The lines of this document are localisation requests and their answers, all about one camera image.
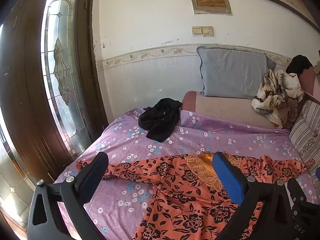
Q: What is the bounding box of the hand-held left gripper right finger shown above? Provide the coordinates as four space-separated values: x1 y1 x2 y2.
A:
212 152 294 240

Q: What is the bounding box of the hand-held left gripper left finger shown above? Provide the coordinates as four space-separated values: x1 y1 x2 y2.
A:
26 152 109 240

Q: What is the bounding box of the orange black floral garment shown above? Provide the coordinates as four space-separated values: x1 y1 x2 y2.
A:
76 152 315 240

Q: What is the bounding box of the striped floral pillow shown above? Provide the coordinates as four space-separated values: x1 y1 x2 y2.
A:
289 100 320 165

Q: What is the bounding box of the purple floral bedsheet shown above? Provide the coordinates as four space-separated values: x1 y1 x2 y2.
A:
54 108 313 240

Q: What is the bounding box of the pink beige mattress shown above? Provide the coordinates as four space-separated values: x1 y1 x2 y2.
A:
181 91 288 130

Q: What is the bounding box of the black cloth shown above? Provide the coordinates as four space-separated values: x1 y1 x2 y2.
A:
138 98 183 142

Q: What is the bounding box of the maroon cushion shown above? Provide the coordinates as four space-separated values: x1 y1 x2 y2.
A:
299 66 320 100

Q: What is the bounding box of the beige leaf print blanket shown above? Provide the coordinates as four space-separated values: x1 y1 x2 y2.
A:
251 69 305 128

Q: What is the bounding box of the grey pillow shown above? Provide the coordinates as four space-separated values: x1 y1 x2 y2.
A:
197 46 277 100

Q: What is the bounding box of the wooden stained glass door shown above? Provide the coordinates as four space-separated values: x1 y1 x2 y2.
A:
0 0 109 240

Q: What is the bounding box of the cream light switch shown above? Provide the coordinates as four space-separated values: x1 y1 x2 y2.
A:
192 26 214 36

